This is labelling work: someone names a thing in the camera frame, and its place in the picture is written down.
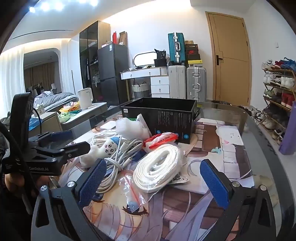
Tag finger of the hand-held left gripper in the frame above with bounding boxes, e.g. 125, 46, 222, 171
29, 130, 73, 149
35, 141, 91, 163

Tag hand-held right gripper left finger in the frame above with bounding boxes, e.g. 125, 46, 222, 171
31, 159, 108, 241

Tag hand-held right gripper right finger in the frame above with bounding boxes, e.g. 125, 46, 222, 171
199, 159, 278, 241

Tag white plush doll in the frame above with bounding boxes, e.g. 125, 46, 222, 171
80, 136, 121, 168

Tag clear zip bag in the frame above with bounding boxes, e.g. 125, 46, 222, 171
122, 171, 158, 214

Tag white cable bundle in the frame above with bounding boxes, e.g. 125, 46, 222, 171
91, 130, 145, 194

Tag translucent bubble wrap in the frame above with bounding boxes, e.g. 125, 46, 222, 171
115, 117, 151, 139

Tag white cable coil bag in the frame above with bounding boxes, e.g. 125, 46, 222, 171
133, 143, 188, 193

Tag red and white packet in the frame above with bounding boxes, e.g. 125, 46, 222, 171
143, 132, 179, 153

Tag black cardboard box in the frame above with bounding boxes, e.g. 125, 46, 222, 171
121, 97, 197, 144

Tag person's left hand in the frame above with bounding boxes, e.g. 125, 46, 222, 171
5, 173, 39, 198

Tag colourful snack bags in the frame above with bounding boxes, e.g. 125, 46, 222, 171
58, 103, 81, 123

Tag bed with grey bedding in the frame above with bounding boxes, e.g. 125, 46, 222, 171
30, 91, 79, 112

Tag grey side table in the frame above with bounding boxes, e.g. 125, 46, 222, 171
45, 102, 108, 131

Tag white curtain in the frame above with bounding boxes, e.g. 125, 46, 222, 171
0, 45, 25, 121

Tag printed table mat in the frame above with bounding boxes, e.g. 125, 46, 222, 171
57, 117, 255, 241

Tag white electric kettle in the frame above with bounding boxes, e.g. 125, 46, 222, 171
77, 88, 93, 109

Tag white slipper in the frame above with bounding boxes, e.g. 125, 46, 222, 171
253, 175, 273, 189

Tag pile of shoes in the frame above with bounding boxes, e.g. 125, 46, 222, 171
211, 100, 263, 126

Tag black fridge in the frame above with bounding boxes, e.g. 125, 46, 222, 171
97, 43, 130, 108

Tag grey and white basket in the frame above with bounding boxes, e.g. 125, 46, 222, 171
132, 82, 151, 100

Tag purple bag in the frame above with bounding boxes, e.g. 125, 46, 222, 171
279, 101, 296, 156

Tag black glass cabinet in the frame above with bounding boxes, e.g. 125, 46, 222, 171
79, 20, 111, 102

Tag silver suitcase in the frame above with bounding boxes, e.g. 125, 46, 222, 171
186, 67, 207, 102

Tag white vanity desk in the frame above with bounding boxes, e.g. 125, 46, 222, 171
120, 67, 170, 99

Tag white suitcase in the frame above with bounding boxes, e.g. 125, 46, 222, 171
168, 65, 187, 99

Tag wooden shoe rack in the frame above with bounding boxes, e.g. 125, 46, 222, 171
261, 57, 296, 146

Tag oval mirror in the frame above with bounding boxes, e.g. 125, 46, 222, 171
132, 52, 160, 68

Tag brown cardboard box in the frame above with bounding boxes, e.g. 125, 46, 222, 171
119, 31, 128, 47

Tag black bag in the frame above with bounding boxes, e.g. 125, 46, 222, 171
154, 49, 167, 66

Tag wooden door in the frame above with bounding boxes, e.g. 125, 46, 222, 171
205, 11, 252, 107

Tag stack of shoe boxes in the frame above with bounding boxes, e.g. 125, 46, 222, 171
185, 40, 203, 67

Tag teal suitcase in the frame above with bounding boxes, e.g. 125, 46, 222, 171
168, 32, 186, 66

